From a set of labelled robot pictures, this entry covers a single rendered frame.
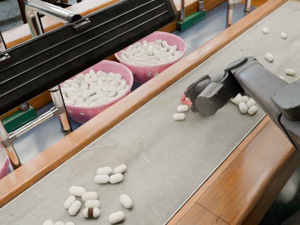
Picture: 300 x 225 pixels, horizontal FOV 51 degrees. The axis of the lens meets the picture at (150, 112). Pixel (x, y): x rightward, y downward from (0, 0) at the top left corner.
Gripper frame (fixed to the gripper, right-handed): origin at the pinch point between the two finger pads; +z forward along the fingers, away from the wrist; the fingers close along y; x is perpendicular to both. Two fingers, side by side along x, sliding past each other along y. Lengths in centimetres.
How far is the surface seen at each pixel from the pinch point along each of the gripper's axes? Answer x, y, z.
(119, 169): 2.9, 30.2, -3.2
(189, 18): -23, -57, 32
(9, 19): -139, -81, 271
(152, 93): -6.2, 3.4, 6.5
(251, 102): 10.5, -10.5, -12.7
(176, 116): 1.9, 7.0, -2.4
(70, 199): 1.4, 42.8, -1.6
